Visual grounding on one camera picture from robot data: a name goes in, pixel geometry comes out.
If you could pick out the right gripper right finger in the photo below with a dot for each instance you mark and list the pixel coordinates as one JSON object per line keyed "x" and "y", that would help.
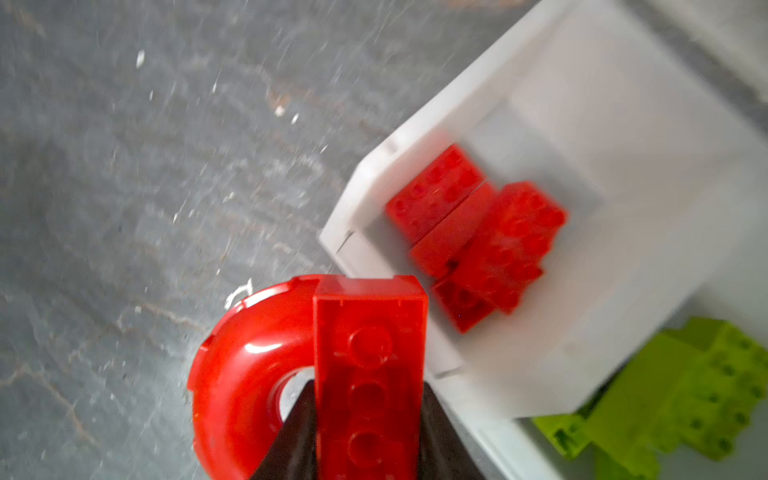
{"x": 442, "y": 454}

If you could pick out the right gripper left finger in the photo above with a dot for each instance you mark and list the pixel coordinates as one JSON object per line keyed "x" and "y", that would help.
{"x": 292, "y": 456}

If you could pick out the red lego brick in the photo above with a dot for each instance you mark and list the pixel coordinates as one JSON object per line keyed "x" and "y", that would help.
{"x": 464, "y": 309}
{"x": 503, "y": 258}
{"x": 438, "y": 252}
{"x": 434, "y": 193}

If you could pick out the green lego brick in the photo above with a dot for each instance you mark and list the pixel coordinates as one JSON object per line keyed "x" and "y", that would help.
{"x": 565, "y": 432}
{"x": 697, "y": 385}

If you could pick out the red lego brick top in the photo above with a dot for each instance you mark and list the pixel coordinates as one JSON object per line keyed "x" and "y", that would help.
{"x": 464, "y": 309}

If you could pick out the white middle bin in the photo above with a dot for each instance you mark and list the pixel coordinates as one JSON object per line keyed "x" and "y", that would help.
{"x": 522, "y": 452}

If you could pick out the white bin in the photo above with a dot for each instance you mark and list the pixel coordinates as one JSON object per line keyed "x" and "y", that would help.
{"x": 661, "y": 179}
{"x": 522, "y": 452}

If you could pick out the white left bin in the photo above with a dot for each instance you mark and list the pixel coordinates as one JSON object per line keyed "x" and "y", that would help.
{"x": 661, "y": 179}

